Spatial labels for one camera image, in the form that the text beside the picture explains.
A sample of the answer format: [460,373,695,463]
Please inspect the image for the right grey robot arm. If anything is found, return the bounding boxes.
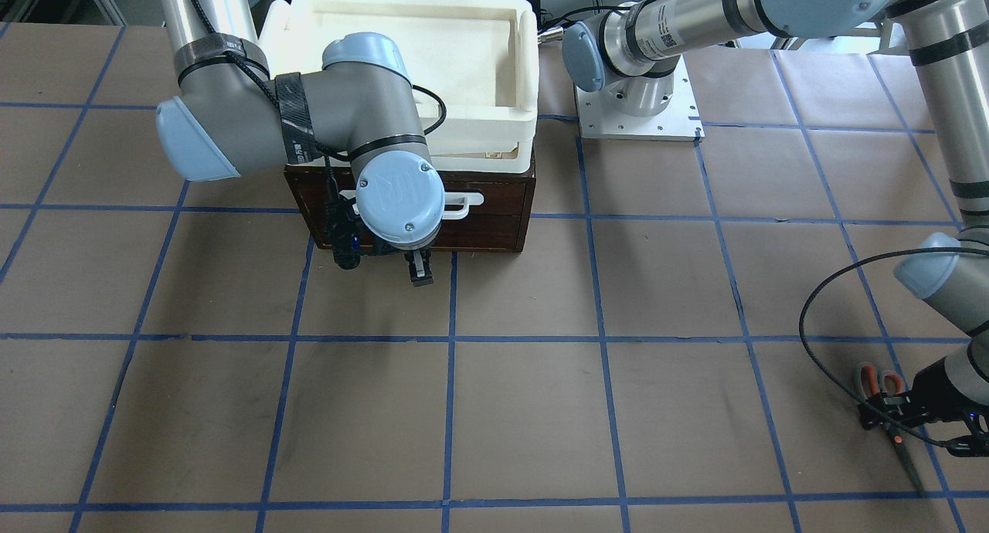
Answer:
[156,0,446,286]

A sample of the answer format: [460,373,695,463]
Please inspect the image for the cream plastic tray box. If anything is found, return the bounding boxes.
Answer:
[259,0,539,174]

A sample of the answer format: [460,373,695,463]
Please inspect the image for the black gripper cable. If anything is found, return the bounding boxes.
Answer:
[182,0,449,209]

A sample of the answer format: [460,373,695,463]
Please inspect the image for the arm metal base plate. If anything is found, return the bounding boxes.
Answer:
[573,56,705,141]

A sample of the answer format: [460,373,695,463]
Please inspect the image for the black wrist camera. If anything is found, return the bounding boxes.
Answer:
[325,195,361,271]

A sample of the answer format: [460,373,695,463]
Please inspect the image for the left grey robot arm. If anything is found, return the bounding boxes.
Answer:
[562,0,988,457]

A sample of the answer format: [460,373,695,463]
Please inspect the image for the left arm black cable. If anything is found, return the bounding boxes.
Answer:
[798,247,989,457]

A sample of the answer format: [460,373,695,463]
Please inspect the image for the brown paper table mat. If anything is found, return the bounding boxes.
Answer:
[1,24,987,532]

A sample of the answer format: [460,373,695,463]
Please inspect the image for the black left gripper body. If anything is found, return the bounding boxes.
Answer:
[910,357,987,423]

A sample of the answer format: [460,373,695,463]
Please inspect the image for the white drawer handle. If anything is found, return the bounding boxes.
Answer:
[343,189,484,221]

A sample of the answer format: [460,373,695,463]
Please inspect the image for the dark wooden drawer cabinet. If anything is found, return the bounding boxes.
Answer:
[284,156,537,253]

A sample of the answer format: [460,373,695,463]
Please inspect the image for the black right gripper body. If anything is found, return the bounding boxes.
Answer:
[363,239,431,260]

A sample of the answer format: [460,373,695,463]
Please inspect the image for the grey orange scissors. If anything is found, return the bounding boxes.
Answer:
[854,362,926,497]

